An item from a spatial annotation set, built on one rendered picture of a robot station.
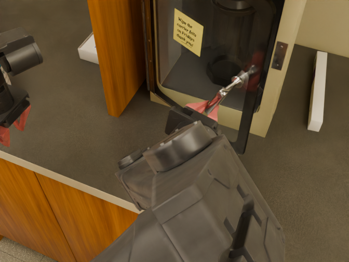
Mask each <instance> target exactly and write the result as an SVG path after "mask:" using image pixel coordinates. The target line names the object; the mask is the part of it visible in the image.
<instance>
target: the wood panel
mask: <svg viewBox="0 0 349 262"><path fill-rule="evenodd" d="M87 3H88V8H89V13H90V19H91V25H92V30H93V35H94V39H95V45H96V50H97V56H98V61H99V67H100V72H101V77H102V83H103V89H104V94H105V99H106V105H107V109H108V114H109V115H111V116H114V117H117V118H118V117H119V116H120V115H121V113H122V112H123V110H124V109H125V107H126V106H127V104H128V103H129V102H130V100H131V99H132V97H133V96H134V95H135V93H136V92H137V90H138V89H139V87H140V86H141V85H142V83H143V82H144V80H145V79H146V67H145V52H144V38H143V24H142V9H141V0H87Z"/></svg>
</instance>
